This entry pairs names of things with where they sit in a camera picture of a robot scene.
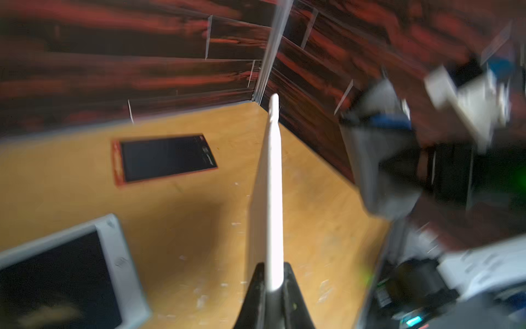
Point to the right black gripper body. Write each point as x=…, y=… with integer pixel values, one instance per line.
x=459, y=175

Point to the grey microfibre cloth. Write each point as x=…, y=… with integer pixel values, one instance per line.
x=383, y=151

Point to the blue-edged white drawing tablet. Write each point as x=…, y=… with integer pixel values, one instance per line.
x=81, y=277

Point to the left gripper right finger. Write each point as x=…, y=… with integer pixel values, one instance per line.
x=295, y=311

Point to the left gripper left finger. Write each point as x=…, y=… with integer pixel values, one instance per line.
x=252, y=313

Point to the red drawing tablet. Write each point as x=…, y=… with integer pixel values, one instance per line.
x=137, y=160

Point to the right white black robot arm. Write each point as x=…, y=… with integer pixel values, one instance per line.
x=458, y=259

